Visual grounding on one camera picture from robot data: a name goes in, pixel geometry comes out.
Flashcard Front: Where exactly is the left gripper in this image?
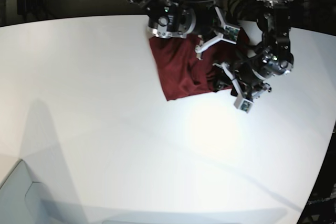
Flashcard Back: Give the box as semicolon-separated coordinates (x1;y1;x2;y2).
212;62;272;113

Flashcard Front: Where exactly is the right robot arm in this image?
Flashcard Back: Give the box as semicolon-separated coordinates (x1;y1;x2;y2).
127;0;240;59

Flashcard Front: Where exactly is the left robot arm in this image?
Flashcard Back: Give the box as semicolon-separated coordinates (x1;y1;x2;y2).
216;0;294;113

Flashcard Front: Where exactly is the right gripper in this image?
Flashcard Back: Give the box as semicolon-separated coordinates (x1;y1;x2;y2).
195;6;240;60

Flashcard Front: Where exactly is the white bin at corner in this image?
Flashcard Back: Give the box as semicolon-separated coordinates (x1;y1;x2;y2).
1;160;88;223

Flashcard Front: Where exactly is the dark red t-shirt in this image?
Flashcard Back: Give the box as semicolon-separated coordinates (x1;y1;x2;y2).
149;30;249;101

